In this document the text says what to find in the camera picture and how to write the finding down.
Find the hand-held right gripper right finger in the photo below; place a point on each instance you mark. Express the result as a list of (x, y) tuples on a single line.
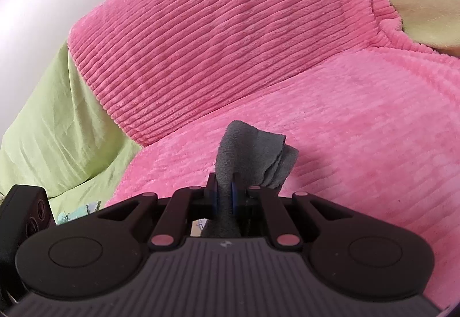
[(235, 198)]

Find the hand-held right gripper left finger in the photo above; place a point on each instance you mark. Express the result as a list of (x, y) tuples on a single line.
[(212, 196)]

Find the clear plastic jar white lid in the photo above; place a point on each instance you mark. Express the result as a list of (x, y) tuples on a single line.
[(200, 227)]

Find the grey cleaning cloth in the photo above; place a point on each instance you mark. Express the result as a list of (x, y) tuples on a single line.
[(248, 148)]

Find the teal printed cloth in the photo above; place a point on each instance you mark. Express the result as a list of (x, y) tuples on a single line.
[(79, 212)]

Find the green bed sheet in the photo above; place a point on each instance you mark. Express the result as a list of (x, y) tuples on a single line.
[(54, 130)]

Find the pink ribbed fleece blanket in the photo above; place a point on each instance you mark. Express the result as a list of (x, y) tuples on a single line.
[(269, 33)]

